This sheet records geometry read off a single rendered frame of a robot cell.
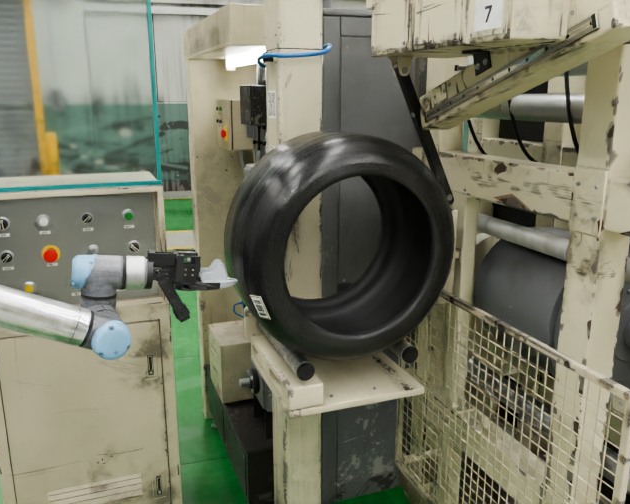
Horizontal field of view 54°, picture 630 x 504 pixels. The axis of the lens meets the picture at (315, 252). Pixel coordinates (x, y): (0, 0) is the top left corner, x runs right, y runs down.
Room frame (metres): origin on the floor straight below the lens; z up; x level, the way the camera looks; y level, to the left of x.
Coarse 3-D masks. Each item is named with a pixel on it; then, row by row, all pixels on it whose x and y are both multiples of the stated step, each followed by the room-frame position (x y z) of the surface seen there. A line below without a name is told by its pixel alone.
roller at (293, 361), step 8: (280, 344) 1.46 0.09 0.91; (280, 352) 1.45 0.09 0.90; (288, 352) 1.41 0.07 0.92; (296, 352) 1.40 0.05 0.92; (288, 360) 1.39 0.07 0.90; (296, 360) 1.36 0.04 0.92; (304, 360) 1.35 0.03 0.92; (296, 368) 1.33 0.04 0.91; (304, 368) 1.33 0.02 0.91; (312, 368) 1.34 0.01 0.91; (304, 376) 1.33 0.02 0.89; (312, 376) 1.34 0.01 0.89
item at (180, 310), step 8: (160, 280) 1.32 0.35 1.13; (168, 280) 1.31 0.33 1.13; (168, 288) 1.31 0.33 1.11; (168, 296) 1.31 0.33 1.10; (176, 296) 1.32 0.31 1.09; (176, 304) 1.31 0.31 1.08; (184, 304) 1.34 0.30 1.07; (176, 312) 1.31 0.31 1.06; (184, 312) 1.32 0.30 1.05; (184, 320) 1.32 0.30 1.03
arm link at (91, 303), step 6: (84, 300) 1.25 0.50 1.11; (90, 300) 1.24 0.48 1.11; (96, 300) 1.24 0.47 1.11; (102, 300) 1.25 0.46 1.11; (108, 300) 1.26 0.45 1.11; (114, 300) 1.27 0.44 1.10; (84, 306) 1.25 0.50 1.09; (90, 306) 1.24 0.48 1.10; (96, 306) 1.24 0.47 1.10; (102, 306) 1.23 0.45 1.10; (108, 306) 1.25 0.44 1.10; (114, 306) 1.27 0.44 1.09
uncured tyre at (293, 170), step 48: (288, 144) 1.50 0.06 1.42; (336, 144) 1.39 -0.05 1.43; (384, 144) 1.43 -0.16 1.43; (240, 192) 1.47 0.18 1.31; (288, 192) 1.32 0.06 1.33; (384, 192) 1.69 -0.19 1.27; (432, 192) 1.44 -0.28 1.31; (240, 240) 1.34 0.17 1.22; (384, 240) 1.70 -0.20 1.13; (432, 240) 1.46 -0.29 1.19; (240, 288) 1.38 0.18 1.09; (384, 288) 1.67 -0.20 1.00; (432, 288) 1.44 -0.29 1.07; (288, 336) 1.33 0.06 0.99; (336, 336) 1.35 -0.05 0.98; (384, 336) 1.40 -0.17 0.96
